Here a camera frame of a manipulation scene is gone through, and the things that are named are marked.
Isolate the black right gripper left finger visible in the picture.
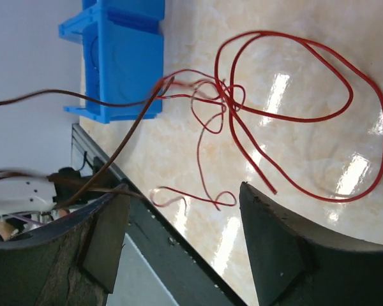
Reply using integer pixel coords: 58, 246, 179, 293
0, 185, 131, 305

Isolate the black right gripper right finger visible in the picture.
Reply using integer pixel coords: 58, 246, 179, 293
239, 182, 383, 305

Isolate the red wire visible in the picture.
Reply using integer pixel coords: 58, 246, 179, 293
149, 30, 383, 211

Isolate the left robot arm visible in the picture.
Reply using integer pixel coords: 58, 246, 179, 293
0, 179, 56, 215

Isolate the blue plastic compartment bin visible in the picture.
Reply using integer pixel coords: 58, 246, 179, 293
58, 0, 165, 124

